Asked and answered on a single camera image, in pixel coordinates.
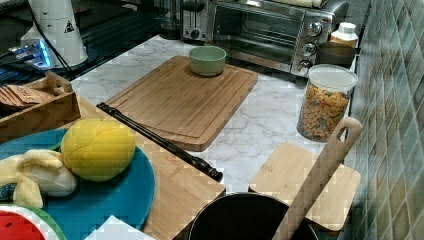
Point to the wooden tray box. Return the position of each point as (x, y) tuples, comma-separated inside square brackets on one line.
[(56, 112)]

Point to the wooden spatula handle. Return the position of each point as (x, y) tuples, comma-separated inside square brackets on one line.
[(334, 152)]

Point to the white paper napkin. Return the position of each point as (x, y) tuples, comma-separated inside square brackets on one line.
[(115, 229)]

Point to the white lidded spice jar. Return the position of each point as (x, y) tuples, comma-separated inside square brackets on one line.
[(345, 35)]

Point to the peeled toy banana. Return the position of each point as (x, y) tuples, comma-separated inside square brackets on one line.
[(27, 177)]

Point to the clear jar of cereal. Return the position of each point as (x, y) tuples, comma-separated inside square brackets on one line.
[(325, 100)]

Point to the small bamboo board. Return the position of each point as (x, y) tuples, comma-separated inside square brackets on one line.
[(283, 173)]

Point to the stainless toaster oven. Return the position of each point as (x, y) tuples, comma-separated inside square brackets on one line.
[(271, 34)]

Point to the toy watermelon slice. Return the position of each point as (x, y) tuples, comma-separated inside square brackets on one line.
[(27, 223)]

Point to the large bamboo cutting board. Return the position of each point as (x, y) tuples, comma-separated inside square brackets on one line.
[(183, 107)]

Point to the silver slot toaster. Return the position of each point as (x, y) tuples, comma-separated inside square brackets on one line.
[(194, 15)]

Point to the green ceramic bowl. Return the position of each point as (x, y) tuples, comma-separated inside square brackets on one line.
[(207, 60)]

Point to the blue round plate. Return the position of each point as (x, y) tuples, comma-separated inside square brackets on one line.
[(128, 196)]

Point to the black pot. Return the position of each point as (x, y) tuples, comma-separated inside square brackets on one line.
[(239, 216)]

